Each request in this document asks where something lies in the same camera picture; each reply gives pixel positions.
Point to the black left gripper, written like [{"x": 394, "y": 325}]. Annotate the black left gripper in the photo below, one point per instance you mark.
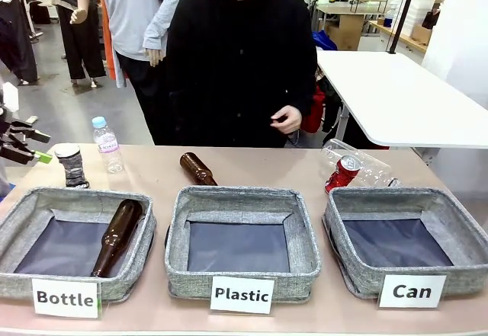
[{"x": 4, "y": 124}]

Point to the crushed dark grey can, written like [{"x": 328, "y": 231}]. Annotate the crushed dark grey can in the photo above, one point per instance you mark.
[{"x": 73, "y": 166}]

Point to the grey fabric basket bottle label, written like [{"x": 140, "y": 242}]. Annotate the grey fabric basket bottle label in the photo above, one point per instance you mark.
[{"x": 23, "y": 275}]

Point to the grey fabric basket plastic label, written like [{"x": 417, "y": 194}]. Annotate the grey fabric basket plastic label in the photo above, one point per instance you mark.
[{"x": 244, "y": 199}]

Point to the crushed red soda can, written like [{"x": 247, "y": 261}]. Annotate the crushed red soda can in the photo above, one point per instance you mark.
[{"x": 342, "y": 176}]

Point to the white sign reading Can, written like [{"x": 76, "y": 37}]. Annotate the white sign reading Can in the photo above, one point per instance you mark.
[{"x": 412, "y": 291}]

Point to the grey fabric basket can label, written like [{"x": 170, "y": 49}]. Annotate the grey fabric basket can label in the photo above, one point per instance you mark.
[{"x": 469, "y": 237}]

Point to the person's left hand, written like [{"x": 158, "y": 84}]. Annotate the person's left hand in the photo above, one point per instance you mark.
[{"x": 289, "y": 119}]

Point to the clear water bottle blue cap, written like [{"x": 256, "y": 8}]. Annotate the clear water bottle blue cap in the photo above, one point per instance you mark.
[{"x": 108, "y": 147}]

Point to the large brown glass bottle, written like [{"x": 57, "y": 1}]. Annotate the large brown glass bottle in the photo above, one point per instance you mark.
[{"x": 119, "y": 233}]

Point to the white sign reading Bottle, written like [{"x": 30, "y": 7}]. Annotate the white sign reading Bottle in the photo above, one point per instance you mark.
[{"x": 65, "y": 298}]

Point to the small brown glass bottle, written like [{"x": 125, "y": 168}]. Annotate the small brown glass bottle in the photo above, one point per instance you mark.
[{"x": 197, "y": 168}]

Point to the person in black coat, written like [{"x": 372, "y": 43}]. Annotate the person in black coat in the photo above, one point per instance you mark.
[{"x": 236, "y": 65}]

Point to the white sign reading Plastic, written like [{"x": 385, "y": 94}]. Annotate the white sign reading Plastic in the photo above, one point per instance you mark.
[{"x": 241, "y": 294}]

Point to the red bag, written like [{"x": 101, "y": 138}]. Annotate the red bag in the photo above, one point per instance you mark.
[{"x": 315, "y": 111}]

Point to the blue bag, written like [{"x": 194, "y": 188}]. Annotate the blue bag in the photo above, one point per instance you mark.
[{"x": 324, "y": 40}]

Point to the wooden workbench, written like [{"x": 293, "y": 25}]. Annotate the wooden workbench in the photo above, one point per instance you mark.
[{"x": 348, "y": 23}]

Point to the clear crushed plastic bottle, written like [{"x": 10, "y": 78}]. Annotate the clear crushed plastic bottle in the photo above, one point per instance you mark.
[{"x": 375, "y": 170}]

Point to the white side table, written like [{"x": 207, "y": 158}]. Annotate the white side table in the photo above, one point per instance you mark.
[{"x": 389, "y": 96}]

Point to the black stand pole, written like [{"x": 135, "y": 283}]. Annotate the black stand pole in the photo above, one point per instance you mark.
[{"x": 402, "y": 12}]

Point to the stack of white boxes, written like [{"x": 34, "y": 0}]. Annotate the stack of white boxes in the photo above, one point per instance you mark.
[{"x": 418, "y": 14}]

